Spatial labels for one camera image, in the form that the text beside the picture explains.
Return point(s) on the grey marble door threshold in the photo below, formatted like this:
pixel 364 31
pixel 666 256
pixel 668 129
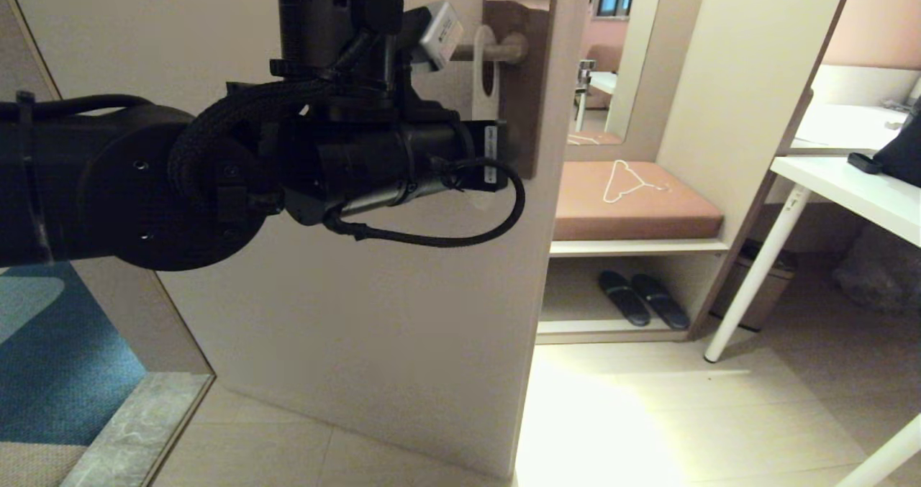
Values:
pixel 129 437

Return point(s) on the white table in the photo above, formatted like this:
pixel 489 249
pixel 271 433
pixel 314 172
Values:
pixel 849 185

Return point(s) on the grey plastic bag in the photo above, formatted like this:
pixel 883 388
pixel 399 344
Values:
pixel 878 278

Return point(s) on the dark slipper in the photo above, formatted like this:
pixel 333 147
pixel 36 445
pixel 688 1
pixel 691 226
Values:
pixel 624 300
pixel 660 303

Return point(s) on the wall mirror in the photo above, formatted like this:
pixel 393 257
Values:
pixel 611 106

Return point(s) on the beige wooden door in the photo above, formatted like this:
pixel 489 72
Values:
pixel 360 329

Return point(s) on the small black case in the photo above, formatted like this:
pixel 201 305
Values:
pixel 863 165

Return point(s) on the brown bench cushion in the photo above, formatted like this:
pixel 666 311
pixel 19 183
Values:
pixel 647 217

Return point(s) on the beige wardrobe shelf unit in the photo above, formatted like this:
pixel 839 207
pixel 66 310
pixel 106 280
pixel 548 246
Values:
pixel 755 41

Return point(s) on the bronze door lock plate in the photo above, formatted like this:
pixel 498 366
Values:
pixel 532 113

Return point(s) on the blue do-not-disturb door sign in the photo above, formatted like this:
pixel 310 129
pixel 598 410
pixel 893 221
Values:
pixel 478 106

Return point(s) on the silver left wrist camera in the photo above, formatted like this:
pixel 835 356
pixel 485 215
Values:
pixel 439 37

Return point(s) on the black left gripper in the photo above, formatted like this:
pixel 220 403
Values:
pixel 374 163

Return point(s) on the beige waste bin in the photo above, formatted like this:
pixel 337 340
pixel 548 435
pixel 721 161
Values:
pixel 763 293

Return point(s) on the white washbasin counter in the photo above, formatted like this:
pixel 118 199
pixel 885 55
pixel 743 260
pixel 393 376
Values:
pixel 842 127

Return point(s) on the black bag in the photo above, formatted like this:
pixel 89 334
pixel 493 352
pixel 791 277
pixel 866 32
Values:
pixel 903 156

